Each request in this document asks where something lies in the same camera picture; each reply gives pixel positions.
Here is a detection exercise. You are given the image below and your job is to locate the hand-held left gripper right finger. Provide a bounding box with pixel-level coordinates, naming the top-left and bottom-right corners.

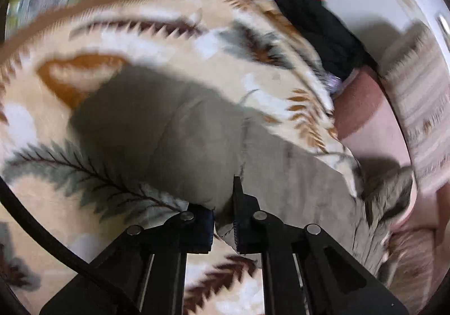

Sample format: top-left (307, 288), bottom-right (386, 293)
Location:
top-left (233, 176), bottom-right (410, 315)

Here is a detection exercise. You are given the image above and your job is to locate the black cable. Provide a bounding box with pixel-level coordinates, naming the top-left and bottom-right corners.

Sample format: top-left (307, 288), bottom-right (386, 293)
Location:
top-left (0, 178), bottom-right (141, 315)

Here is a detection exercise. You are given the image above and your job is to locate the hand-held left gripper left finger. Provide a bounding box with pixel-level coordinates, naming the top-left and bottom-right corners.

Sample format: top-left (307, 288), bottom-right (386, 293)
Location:
top-left (39, 203), bottom-right (215, 315)

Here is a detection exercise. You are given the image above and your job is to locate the leaf-printed plush blanket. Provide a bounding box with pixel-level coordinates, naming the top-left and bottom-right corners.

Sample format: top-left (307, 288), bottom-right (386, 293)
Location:
top-left (0, 0), bottom-right (363, 315)

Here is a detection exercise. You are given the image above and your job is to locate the pink quilted sofa seat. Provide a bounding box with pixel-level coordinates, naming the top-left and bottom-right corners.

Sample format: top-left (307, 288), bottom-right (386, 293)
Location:
top-left (334, 65), bottom-right (450, 231)

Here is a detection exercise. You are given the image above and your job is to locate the black clothes pile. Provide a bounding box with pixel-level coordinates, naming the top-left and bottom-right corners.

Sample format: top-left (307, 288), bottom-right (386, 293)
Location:
top-left (274, 0), bottom-right (378, 80)

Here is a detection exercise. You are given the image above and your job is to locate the striped floral sofa cushion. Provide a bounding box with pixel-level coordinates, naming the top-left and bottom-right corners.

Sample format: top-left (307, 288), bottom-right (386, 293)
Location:
top-left (385, 227), bottom-right (444, 315)
top-left (378, 21), bottom-right (450, 192)

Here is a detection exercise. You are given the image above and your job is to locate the grey padded jacket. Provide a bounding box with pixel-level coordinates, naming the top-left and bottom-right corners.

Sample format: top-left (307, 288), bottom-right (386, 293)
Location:
top-left (70, 65), bottom-right (415, 280)

